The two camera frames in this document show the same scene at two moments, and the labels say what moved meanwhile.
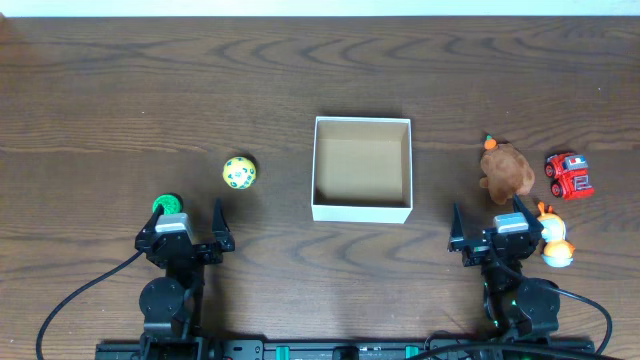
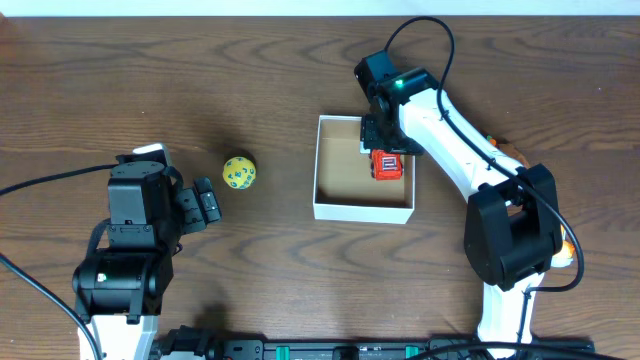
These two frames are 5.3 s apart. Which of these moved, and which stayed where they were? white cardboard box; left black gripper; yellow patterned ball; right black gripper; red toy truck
Moved: red toy truck; right black gripper; left black gripper
Stayed: yellow patterned ball; white cardboard box
